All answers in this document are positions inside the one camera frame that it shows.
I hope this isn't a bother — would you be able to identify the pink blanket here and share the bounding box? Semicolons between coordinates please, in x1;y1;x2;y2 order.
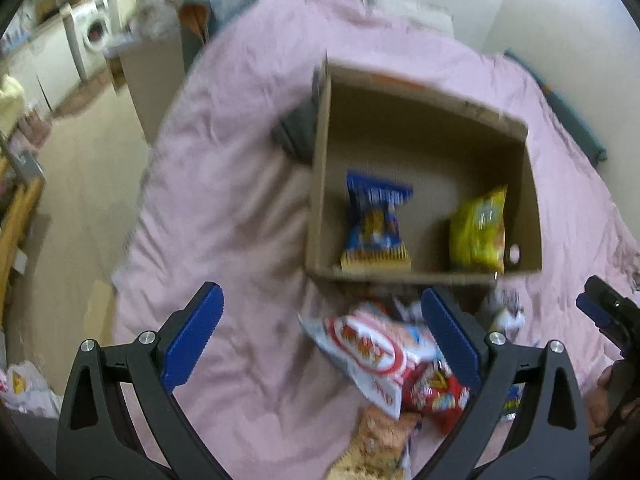
110;0;640;480

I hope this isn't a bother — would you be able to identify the blue grey clothing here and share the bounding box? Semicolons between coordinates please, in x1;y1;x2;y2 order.
200;0;261;36

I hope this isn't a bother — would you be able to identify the pale yellow cloth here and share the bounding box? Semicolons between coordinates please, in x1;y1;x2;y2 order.
0;75;26;136

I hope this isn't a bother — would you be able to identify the small blue snack packet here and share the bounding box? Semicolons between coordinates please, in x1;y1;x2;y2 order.
502;385;523;418

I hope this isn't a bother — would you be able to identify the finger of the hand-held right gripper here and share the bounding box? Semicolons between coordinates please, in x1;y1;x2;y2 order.
576;275;626;346

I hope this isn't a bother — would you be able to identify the white washing machine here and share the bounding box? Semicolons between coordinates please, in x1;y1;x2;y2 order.
65;0;113;81

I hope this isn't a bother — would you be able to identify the beige storage box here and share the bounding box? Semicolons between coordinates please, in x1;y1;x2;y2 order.
107;35;186;146

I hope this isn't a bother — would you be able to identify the white plastic bag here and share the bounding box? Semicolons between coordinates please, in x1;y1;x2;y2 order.
0;360;63;418

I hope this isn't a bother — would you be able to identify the wooden rack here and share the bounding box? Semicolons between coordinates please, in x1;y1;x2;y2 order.
0;155;46;286

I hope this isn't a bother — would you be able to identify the white red snack packet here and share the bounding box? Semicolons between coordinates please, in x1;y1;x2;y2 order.
298;305;441;421

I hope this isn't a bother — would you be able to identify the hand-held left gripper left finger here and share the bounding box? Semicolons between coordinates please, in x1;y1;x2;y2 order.
56;282;226;480

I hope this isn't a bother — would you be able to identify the white cabinet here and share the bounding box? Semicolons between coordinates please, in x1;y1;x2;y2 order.
10;25;81;111

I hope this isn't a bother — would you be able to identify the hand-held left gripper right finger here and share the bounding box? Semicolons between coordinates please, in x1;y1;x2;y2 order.
415;287;591;480

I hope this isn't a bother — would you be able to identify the brown cardboard box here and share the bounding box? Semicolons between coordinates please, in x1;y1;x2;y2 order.
305;52;543;286

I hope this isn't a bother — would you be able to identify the person's right hand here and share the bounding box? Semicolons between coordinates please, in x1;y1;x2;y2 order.
585;365;626;441

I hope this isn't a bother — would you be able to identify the blue snack packet yellow edge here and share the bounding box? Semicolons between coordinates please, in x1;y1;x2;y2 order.
340;170;413;273

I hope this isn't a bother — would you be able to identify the white pillow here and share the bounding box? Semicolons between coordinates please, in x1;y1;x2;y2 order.
370;0;453;36

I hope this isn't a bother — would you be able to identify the small white snack packet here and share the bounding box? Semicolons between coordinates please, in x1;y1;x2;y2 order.
482;287;526;333

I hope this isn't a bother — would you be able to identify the beige snack packet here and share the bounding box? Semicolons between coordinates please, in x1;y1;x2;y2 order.
325;405;421;480

